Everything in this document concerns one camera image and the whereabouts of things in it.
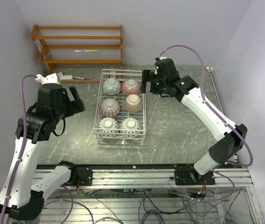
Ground brown leaf pattern bowl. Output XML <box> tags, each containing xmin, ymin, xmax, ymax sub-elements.
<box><xmin>122</xmin><ymin>79</ymin><xmax>141</xmax><ymax>95</ymax></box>

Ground brown lattice pattern bowl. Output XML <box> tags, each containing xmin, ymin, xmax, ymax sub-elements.
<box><xmin>123</xmin><ymin>94</ymin><xmax>143</xmax><ymax>113</ymax></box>

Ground blue triangle pattern bowl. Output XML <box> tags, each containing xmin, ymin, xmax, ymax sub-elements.
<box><xmin>103</xmin><ymin>78</ymin><xmax>121</xmax><ymax>95</ymax></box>

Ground red diamond pattern bowl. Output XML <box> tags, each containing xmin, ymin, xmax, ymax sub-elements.
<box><xmin>100</xmin><ymin>98</ymin><xmax>121</xmax><ymax>118</ymax></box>

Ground white bowl with dot pattern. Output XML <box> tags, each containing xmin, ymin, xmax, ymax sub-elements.
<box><xmin>98</xmin><ymin>117</ymin><xmax>119</xmax><ymax>137</ymax></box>

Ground blue floral pattern bowl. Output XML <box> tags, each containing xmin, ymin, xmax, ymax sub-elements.
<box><xmin>120</xmin><ymin>118</ymin><xmax>141</xmax><ymax>138</ymax></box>

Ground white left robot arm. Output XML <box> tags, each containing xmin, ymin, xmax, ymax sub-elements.
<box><xmin>0</xmin><ymin>84</ymin><xmax>85</xmax><ymax>221</ymax></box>

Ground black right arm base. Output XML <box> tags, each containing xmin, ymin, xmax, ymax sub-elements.
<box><xmin>169</xmin><ymin>164</ymin><xmax>215</xmax><ymax>186</ymax></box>

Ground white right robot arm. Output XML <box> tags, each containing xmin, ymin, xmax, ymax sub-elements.
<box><xmin>140</xmin><ymin>57</ymin><xmax>247</xmax><ymax>185</ymax></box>

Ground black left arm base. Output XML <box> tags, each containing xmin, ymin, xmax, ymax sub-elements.
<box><xmin>74</xmin><ymin>166</ymin><xmax>93</xmax><ymax>186</ymax></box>

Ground wooden shelf rack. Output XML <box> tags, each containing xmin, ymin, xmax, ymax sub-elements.
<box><xmin>31</xmin><ymin>25</ymin><xmax>123</xmax><ymax>75</ymax></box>

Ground pink marker pen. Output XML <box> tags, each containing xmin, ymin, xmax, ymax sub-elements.
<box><xmin>73</xmin><ymin>76</ymin><xmax>91</xmax><ymax>81</ymax></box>

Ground white eraser block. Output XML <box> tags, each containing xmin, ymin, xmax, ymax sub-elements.
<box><xmin>57</xmin><ymin>72</ymin><xmax>74</xmax><ymax>81</ymax></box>

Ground green marker pen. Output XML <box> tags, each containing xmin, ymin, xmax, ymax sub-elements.
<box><xmin>74</xmin><ymin>49</ymin><xmax>99</xmax><ymax>53</ymax></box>

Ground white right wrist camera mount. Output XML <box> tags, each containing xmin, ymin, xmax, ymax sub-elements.
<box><xmin>155</xmin><ymin>56</ymin><xmax>167</xmax><ymax>62</ymax></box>

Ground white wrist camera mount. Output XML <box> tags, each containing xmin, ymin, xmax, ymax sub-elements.
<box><xmin>155</xmin><ymin>56</ymin><xmax>167</xmax><ymax>62</ymax></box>
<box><xmin>35</xmin><ymin>73</ymin><xmax>61</xmax><ymax>86</ymax></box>

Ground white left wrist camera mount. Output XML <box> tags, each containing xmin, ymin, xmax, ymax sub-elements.
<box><xmin>35</xmin><ymin>73</ymin><xmax>61</xmax><ymax>86</ymax></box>

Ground white wire dish rack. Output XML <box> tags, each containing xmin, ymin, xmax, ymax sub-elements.
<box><xmin>93</xmin><ymin>69</ymin><xmax>146</xmax><ymax>142</ymax></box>

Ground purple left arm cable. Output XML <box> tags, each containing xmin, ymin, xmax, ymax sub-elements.
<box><xmin>0</xmin><ymin>74</ymin><xmax>39</xmax><ymax>224</ymax></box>

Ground aluminium rail frame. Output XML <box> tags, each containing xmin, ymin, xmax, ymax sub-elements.
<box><xmin>31</xmin><ymin>70</ymin><xmax>263</xmax><ymax>224</ymax></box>

